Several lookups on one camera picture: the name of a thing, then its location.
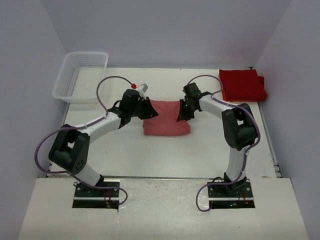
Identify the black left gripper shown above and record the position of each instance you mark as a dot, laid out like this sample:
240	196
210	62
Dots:
149	111

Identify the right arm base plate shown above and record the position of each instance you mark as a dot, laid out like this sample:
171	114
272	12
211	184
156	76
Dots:
220	197

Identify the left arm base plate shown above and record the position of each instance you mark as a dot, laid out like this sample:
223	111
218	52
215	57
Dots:
91	198

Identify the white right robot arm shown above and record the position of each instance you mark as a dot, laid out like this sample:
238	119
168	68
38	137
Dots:
240	130

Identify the pink t shirt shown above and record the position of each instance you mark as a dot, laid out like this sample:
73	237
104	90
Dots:
166	124

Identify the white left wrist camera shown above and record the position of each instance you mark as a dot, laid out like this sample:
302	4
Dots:
142	89

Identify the white plastic basket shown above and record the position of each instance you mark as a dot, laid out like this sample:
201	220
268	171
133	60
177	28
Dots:
79	75

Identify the folded dark red t shirt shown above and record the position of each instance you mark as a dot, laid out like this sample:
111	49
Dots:
250	73

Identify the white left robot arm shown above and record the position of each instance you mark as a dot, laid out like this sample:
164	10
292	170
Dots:
70	148

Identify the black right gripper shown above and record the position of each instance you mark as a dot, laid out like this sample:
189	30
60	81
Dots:
183	115

